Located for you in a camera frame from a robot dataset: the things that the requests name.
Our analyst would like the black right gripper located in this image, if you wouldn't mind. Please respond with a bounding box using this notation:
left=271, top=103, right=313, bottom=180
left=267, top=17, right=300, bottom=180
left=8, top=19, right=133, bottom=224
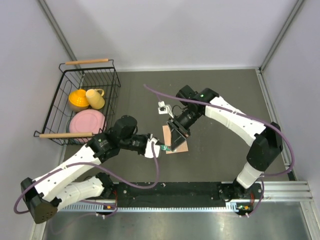
left=167, top=108, right=202, bottom=151

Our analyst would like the white green glue stick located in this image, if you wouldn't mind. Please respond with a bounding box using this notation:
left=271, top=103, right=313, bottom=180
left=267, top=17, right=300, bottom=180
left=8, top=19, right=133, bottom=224
left=160, top=145, right=172, bottom=152

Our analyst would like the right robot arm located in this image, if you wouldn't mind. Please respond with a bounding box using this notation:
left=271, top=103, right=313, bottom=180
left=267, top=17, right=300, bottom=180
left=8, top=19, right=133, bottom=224
left=158, top=85, right=283, bottom=202

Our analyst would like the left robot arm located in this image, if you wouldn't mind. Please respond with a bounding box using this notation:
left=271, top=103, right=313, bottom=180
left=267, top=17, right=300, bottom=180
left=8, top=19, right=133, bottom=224
left=20, top=115, right=153, bottom=224

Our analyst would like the pink plate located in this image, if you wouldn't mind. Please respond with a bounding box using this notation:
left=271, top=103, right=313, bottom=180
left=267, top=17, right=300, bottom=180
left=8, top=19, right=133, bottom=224
left=69, top=109, right=106, bottom=134

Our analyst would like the yellow mug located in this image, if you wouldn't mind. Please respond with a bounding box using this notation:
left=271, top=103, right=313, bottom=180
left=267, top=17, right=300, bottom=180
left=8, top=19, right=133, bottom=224
left=85, top=88, right=105, bottom=110

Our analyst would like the orange bowl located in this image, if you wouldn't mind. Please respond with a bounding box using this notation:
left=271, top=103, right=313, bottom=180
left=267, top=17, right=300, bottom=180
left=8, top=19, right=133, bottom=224
left=68, top=89, right=90, bottom=113

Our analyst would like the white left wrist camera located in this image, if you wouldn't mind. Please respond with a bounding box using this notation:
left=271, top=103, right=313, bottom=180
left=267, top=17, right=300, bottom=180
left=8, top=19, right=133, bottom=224
left=143, top=133, right=161, bottom=159

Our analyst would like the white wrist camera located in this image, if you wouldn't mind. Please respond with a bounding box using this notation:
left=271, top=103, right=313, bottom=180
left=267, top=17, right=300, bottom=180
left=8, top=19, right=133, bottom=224
left=143, top=133, right=161, bottom=159
left=158, top=101, right=174, bottom=118

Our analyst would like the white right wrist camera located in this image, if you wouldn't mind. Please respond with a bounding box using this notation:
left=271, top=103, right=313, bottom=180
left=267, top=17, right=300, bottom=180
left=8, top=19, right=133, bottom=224
left=158, top=101, right=174, bottom=118

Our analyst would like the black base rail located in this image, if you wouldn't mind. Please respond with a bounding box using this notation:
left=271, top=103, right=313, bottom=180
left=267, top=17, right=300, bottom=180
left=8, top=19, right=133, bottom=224
left=64, top=182, right=263, bottom=213

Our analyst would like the black wire basket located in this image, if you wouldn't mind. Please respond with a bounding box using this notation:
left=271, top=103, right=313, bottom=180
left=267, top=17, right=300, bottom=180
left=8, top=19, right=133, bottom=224
left=33, top=58, right=121, bottom=146

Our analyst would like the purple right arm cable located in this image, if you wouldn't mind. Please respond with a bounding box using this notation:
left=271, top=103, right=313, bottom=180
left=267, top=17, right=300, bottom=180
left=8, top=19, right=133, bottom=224
left=143, top=84, right=296, bottom=217

